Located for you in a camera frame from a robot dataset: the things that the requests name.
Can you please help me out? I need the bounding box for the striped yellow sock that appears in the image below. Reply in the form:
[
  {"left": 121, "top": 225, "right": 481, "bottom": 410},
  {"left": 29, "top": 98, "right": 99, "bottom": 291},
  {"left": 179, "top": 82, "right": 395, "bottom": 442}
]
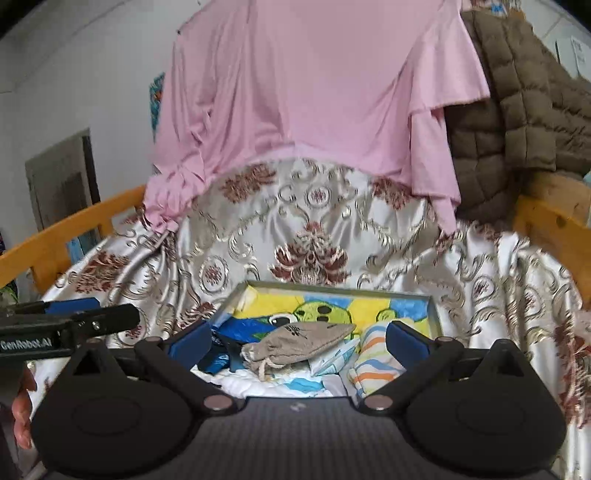
[{"left": 348, "top": 320, "right": 406, "bottom": 399}]

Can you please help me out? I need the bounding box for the blue bag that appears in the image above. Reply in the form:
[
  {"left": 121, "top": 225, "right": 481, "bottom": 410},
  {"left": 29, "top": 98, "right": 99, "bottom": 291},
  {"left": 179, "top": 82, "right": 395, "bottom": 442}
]
[{"left": 197, "top": 313, "right": 294, "bottom": 375}]

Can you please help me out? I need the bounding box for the white quilted cloth blue print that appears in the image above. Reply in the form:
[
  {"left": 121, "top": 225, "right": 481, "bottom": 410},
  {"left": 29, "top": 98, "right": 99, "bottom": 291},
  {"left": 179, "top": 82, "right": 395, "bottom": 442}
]
[{"left": 191, "top": 367, "right": 348, "bottom": 399}]

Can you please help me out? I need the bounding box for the white light-blue cloth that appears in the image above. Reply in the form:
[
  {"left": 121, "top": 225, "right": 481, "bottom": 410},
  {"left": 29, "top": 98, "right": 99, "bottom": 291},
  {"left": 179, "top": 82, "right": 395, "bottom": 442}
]
[{"left": 308, "top": 338, "right": 359, "bottom": 376}]

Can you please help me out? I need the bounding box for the beige drawstring bag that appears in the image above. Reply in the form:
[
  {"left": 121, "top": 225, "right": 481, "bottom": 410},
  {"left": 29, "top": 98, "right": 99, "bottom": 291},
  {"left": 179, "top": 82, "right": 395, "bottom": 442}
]
[{"left": 240, "top": 322, "right": 356, "bottom": 381}]

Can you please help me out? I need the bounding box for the person's left hand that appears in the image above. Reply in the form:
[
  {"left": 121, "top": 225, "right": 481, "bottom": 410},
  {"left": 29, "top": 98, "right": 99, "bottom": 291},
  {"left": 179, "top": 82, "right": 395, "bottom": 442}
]
[{"left": 11, "top": 368, "right": 37, "bottom": 450}]

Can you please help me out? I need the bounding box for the grey box with cartoon drawing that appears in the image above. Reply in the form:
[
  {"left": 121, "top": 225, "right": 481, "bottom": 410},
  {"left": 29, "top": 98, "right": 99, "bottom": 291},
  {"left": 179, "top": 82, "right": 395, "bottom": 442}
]
[{"left": 209, "top": 281, "right": 442, "bottom": 343}]

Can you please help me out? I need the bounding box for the floral satin bed cover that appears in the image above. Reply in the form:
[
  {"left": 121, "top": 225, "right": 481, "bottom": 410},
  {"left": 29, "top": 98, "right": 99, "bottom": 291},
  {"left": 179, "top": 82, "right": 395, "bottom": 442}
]
[{"left": 45, "top": 159, "right": 590, "bottom": 479}]

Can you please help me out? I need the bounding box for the brown quilted jacket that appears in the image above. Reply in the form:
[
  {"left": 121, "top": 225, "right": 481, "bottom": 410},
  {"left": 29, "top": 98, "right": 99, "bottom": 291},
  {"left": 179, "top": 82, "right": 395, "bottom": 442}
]
[{"left": 445, "top": 10, "right": 590, "bottom": 223}]

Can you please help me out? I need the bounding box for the pink hanging sheet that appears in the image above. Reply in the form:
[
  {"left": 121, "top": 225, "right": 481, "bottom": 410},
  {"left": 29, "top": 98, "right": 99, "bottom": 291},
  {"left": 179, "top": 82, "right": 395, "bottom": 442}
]
[{"left": 144, "top": 1, "right": 490, "bottom": 233}]

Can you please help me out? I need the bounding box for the orange wooden left bed rail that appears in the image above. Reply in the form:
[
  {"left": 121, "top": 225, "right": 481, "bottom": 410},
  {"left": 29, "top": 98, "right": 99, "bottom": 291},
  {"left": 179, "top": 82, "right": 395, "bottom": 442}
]
[{"left": 0, "top": 185, "right": 145, "bottom": 294}]

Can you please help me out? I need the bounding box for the orange wooden bed rail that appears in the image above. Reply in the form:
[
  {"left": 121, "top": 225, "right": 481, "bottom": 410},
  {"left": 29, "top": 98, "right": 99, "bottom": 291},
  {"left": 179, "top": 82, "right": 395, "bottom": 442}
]
[
  {"left": 513, "top": 196, "right": 590, "bottom": 275},
  {"left": 0, "top": 185, "right": 145, "bottom": 294}
]

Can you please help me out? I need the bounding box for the grey wall panel door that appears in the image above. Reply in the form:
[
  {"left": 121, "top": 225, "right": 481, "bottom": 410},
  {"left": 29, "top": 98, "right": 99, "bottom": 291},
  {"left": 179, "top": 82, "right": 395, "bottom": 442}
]
[{"left": 25, "top": 129, "right": 100, "bottom": 231}]

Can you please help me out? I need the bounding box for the orange wooden right bed rail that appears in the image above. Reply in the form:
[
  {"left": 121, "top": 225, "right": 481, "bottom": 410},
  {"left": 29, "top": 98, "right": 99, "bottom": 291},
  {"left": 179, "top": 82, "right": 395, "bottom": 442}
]
[{"left": 513, "top": 196, "right": 590, "bottom": 275}]

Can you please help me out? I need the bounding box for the colourful wall poster left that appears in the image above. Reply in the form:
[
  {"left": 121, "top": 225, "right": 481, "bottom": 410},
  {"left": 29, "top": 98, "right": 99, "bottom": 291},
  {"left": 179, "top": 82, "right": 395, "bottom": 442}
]
[{"left": 149, "top": 72, "right": 165, "bottom": 137}]

